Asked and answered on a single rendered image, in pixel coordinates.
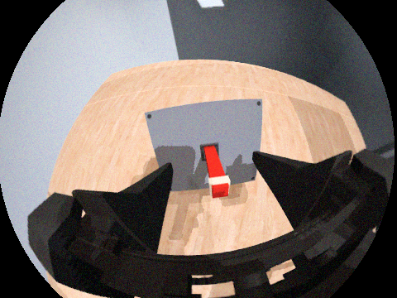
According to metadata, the red peg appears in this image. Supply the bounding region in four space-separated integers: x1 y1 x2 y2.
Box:
204 146 231 199

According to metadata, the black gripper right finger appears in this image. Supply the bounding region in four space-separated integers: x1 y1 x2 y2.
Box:
252 150 353 229

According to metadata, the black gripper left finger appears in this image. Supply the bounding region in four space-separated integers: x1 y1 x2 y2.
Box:
72 163 175 254

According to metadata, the grey sloped panel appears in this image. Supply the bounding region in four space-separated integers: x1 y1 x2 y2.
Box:
144 99 262 192

